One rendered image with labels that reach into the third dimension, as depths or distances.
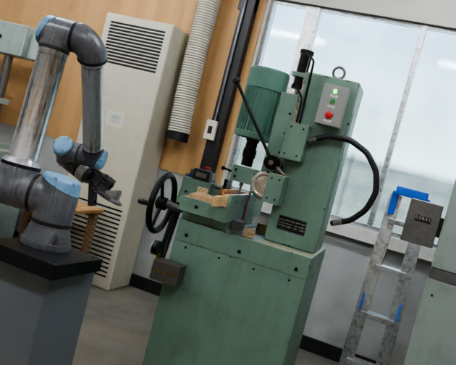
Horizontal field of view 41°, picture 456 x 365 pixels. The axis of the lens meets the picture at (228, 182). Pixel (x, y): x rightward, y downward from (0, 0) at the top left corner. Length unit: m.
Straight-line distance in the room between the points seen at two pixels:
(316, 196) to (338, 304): 1.55
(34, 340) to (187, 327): 0.64
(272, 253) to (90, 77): 0.99
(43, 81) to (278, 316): 1.28
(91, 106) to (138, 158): 1.55
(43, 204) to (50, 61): 0.53
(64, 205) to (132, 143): 1.80
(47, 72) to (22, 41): 2.09
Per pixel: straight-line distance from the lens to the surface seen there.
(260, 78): 2.63
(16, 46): 4.53
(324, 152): 2.52
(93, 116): 2.57
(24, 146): 2.41
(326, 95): 2.48
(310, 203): 2.53
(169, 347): 2.65
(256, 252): 2.47
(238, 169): 2.67
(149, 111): 4.04
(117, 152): 4.13
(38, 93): 2.41
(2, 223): 4.71
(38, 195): 2.35
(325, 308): 3.99
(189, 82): 4.09
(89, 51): 2.40
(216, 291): 2.54
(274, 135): 2.60
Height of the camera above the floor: 1.16
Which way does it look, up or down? 4 degrees down
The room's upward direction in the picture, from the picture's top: 15 degrees clockwise
